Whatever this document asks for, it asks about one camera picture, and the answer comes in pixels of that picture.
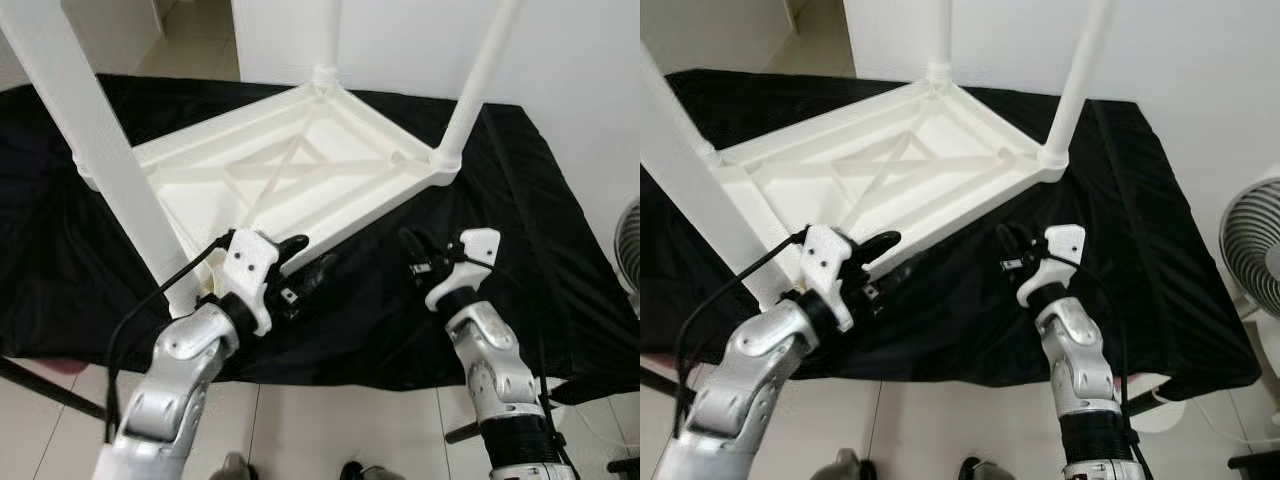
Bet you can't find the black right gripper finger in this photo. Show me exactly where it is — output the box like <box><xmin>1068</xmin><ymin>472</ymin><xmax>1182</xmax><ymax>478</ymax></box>
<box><xmin>995</xmin><ymin>225</ymin><xmax>1027</xmax><ymax>270</ymax></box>
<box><xmin>398</xmin><ymin>228</ymin><xmax>433</xmax><ymax>272</ymax></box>

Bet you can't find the black table cloth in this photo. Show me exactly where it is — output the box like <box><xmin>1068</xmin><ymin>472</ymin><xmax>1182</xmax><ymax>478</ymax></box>
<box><xmin>0</xmin><ymin>72</ymin><xmax>641</xmax><ymax>393</ymax></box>
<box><xmin>640</xmin><ymin>68</ymin><xmax>1263</xmax><ymax>401</ymax></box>

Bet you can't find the robot right leg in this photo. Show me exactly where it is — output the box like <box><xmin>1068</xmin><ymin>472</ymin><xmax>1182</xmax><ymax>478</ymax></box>
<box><xmin>340</xmin><ymin>460</ymin><xmax>406</xmax><ymax>480</ymax></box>
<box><xmin>960</xmin><ymin>458</ymin><xmax>1016</xmax><ymax>480</ymax></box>

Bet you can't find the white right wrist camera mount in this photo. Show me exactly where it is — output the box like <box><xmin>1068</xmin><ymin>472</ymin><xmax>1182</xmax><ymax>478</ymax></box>
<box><xmin>1015</xmin><ymin>225</ymin><xmax>1086</xmax><ymax>309</ymax></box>
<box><xmin>425</xmin><ymin>228</ymin><xmax>501</xmax><ymax>313</ymax></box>

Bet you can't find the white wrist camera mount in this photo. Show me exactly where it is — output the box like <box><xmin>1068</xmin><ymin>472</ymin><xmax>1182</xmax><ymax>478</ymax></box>
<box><xmin>800</xmin><ymin>225</ymin><xmax>863</xmax><ymax>333</ymax></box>
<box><xmin>1015</xmin><ymin>225</ymin><xmax>1086</xmax><ymax>309</ymax></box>
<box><xmin>425</xmin><ymin>228</ymin><xmax>501</xmax><ymax>313</ymax></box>
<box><xmin>218</xmin><ymin>230</ymin><xmax>283</xmax><ymax>336</ymax></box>

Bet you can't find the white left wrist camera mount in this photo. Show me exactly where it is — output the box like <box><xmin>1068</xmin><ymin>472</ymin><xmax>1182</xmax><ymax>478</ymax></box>
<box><xmin>218</xmin><ymin>230</ymin><xmax>283</xmax><ymax>336</ymax></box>
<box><xmin>800</xmin><ymin>225</ymin><xmax>863</xmax><ymax>333</ymax></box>

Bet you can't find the white pedestal fan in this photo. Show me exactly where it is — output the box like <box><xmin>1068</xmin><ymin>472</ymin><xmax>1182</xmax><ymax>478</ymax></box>
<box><xmin>1130</xmin><ymin>178</ymin><xmax>1280</xmax><ymax>433</ymax></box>
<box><xmin>612</xmin><ymin>198</ymin><xmax>641</xmax><ymax>321</ymax></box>

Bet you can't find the white fan cable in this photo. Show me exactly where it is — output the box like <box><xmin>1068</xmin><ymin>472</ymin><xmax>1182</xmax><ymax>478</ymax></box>
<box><xmin>575</xmin><ymin>400</ymin><xmax>621</xmax><ymax>451</ymax></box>
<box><xmin>1185</xmin><ymin>395</ymin><xmax>1271</xmax><ymax>451</ymax></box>

